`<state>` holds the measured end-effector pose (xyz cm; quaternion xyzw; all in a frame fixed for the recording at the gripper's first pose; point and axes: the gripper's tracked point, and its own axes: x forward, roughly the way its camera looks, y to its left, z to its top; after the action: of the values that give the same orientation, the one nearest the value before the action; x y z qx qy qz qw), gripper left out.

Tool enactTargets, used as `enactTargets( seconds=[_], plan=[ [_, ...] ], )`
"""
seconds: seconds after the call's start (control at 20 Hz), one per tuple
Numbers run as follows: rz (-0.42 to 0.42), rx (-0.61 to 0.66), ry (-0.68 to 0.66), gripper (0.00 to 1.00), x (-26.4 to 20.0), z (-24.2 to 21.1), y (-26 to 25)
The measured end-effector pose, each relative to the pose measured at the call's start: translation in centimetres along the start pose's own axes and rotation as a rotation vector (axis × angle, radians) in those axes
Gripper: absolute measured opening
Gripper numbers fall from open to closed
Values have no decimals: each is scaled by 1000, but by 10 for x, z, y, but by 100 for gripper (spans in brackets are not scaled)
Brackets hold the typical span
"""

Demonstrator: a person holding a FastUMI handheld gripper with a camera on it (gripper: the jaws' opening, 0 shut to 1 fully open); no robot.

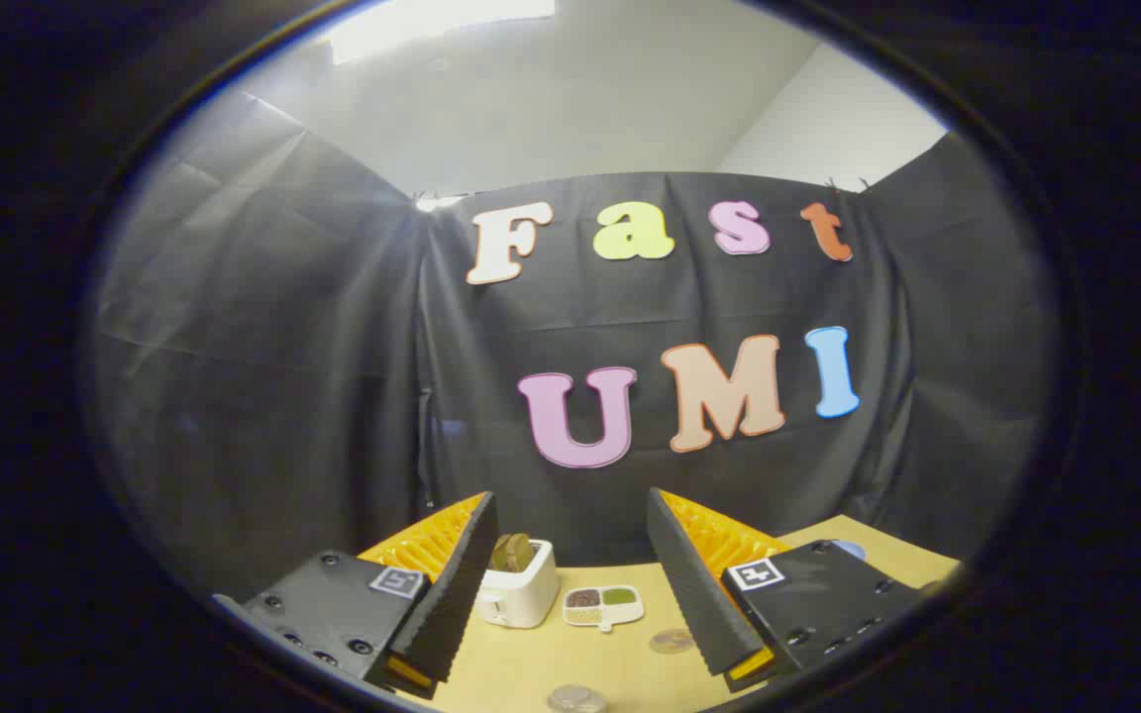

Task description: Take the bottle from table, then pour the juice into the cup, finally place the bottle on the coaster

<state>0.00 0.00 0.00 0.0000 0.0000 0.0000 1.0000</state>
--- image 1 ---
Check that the brown toast slice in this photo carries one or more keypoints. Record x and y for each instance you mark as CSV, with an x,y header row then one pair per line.
x,y
523,552
500,555

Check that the white toaster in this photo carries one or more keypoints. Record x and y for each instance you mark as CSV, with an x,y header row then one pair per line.
x,y
521,599

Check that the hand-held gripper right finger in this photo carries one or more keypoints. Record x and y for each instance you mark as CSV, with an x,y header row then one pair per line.
x,y
694,594

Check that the white divided bean dish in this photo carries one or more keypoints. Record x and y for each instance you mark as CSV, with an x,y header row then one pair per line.
x,y
602,606

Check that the bright ceiling light panel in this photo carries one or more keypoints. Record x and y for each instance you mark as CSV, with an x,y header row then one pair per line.
x,y
432,25

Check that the clear glass bottle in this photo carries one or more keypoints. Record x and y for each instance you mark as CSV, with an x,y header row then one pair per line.
x,y
575,699

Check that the black backdrop cloth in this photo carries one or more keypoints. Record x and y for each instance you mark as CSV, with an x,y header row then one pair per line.
x,y
283,396

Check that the light wooden table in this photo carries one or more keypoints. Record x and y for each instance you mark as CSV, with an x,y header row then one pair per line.
x,y
551,663

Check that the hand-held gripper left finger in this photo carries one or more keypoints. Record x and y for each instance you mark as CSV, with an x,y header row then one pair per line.
x,y
452,604

